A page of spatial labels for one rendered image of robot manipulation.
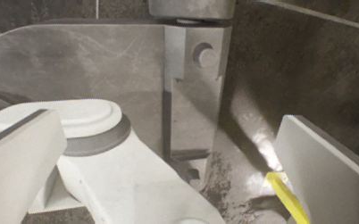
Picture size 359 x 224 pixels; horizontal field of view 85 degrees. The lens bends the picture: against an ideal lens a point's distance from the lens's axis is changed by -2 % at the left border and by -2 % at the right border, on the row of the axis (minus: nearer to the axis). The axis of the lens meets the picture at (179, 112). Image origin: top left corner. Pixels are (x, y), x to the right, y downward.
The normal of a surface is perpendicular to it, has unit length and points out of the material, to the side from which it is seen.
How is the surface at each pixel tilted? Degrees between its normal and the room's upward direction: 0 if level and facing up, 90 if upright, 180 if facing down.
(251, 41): 0
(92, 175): 90
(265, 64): 0
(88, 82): 0
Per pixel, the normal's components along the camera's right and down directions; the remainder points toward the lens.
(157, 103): 0.21, 0.49
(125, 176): 0.04, -0.87
